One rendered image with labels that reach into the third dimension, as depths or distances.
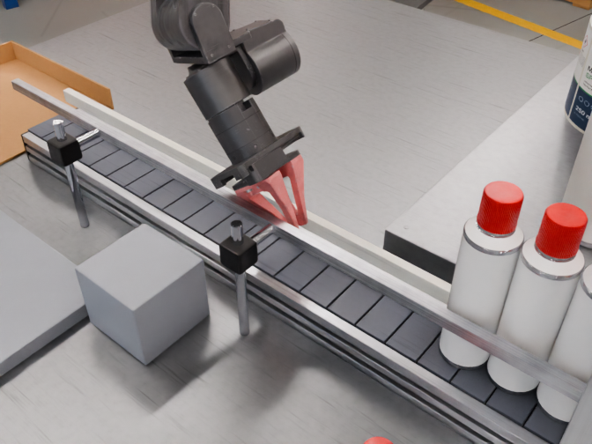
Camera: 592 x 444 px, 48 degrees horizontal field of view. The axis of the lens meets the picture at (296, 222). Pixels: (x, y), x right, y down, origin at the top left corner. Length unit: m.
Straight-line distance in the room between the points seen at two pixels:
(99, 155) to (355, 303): 0.45
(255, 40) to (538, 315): 0.40
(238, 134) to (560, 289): 0.35
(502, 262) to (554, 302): 0.05
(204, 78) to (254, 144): 0.09
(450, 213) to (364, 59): 0.55
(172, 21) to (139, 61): 0.67
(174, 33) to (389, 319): 0.37
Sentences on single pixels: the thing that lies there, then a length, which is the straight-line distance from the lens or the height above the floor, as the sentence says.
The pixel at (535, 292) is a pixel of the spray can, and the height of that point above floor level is 1.02.
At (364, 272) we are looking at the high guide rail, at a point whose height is 0.96.
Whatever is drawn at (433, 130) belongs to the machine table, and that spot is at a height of 0.83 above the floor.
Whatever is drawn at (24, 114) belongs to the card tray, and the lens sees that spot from 1.23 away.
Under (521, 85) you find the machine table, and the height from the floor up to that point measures 0.83.
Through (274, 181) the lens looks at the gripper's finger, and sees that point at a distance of 0.70.
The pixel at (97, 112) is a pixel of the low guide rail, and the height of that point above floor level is 0.91.
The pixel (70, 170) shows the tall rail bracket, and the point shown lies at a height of 0.93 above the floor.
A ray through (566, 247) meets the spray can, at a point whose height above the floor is 1.06.
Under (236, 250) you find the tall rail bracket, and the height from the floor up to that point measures 0.97.
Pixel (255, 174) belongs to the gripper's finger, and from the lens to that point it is 0.69.
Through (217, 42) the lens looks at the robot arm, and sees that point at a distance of 0.69.
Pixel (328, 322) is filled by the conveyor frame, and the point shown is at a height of 0.88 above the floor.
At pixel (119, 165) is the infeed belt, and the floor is 0.88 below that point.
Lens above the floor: 1.42
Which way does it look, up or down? 40 degrees down
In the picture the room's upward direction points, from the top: straight up
